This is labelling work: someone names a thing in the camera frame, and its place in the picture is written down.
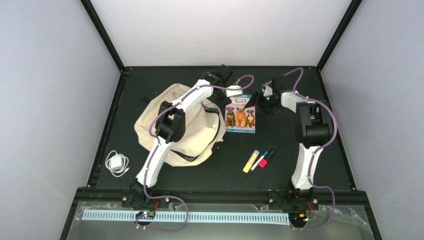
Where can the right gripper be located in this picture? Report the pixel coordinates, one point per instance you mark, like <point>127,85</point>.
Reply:
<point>254,98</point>

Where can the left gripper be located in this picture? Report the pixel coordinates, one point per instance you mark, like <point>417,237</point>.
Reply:
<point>226,101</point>

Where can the blue dog book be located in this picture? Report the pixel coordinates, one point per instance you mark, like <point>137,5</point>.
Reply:
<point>238,117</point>

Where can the beige canvas backpack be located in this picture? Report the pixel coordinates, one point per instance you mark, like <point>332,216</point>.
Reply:
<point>205,129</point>

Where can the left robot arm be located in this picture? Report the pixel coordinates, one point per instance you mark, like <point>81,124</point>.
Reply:
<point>181,127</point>

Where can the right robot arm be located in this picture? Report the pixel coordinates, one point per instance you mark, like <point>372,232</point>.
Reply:
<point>314,130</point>

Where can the yellow highlighter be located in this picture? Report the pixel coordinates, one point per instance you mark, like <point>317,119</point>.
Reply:
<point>250,161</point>

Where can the teal white marker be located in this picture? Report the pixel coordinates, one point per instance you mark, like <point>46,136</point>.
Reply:
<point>258,160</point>

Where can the pink black highlighter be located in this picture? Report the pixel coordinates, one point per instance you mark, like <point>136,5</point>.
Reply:
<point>266,159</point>

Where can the small circuit board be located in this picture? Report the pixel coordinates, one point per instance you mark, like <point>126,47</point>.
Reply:
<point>145,215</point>

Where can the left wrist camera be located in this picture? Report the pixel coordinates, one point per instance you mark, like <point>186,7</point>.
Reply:
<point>233,90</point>

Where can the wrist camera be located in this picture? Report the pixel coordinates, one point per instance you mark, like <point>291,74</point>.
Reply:
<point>233,90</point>
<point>267,90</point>

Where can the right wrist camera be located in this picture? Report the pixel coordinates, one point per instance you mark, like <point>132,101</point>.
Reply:
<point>267,90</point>

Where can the white charger with cable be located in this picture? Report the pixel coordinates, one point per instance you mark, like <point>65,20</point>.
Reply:
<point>117,163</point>

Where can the black frame rail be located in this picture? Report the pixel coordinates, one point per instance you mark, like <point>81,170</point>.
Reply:
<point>273,198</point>

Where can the light blue slotted cable duct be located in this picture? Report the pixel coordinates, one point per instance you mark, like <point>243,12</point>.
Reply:
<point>276,218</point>

